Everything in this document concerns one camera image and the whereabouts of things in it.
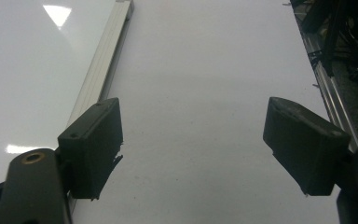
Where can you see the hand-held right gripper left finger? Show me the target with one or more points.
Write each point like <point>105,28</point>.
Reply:
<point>90,146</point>

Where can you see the aluminium floor rail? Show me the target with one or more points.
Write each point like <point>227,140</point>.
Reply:
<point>332,102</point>

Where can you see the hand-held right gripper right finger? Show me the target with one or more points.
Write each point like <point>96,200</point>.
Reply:
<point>304,146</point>

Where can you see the silver-framed whiteboard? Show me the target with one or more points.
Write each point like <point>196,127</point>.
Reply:
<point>28,77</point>

